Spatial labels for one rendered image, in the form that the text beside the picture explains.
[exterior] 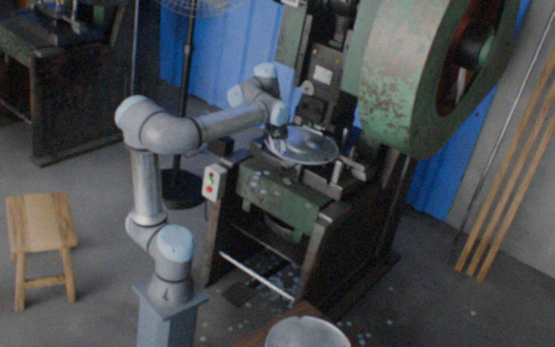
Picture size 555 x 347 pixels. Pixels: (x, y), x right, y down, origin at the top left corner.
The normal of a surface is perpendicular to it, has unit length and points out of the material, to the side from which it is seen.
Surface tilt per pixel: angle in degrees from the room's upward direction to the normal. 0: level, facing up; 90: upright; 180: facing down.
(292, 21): 90
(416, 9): 70
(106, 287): 0
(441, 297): 0
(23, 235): 0
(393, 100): 106
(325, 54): 90
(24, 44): 90
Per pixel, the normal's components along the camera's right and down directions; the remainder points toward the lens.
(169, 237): 0.26, -0.79
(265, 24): -0.59, 0.31
